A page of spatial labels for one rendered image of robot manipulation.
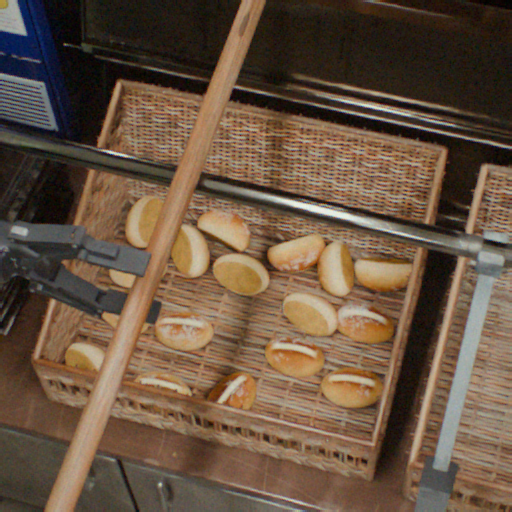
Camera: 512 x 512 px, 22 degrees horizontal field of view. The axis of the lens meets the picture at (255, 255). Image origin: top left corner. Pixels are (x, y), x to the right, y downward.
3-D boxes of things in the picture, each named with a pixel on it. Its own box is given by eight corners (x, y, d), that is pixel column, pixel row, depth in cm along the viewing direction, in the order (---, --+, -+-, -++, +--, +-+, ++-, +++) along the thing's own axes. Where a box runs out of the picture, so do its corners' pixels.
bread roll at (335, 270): (354, 248, 226) (325, 256, 228) (337, 232, 221) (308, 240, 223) (358, 300, 221) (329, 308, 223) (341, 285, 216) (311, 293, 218)
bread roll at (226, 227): (247, 258, 228) (263, 231, 228) (240, 249, 221) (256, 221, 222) (198, 232, 230) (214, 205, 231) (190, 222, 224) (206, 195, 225)
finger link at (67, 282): (26, 273, 158) (21, 276, 159) (104, 316, 162) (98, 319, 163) (38, 246, 160) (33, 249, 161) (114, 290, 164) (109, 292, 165)
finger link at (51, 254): (37, 244, 159) (29, 238, 158) (98, 234, 152) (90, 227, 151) (25, 271, 157) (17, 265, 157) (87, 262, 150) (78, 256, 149)
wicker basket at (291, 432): (135, 163, 239) (114, 71, 215) (440, 230, 229) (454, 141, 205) (42, 403, 216) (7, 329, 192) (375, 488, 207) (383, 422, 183)
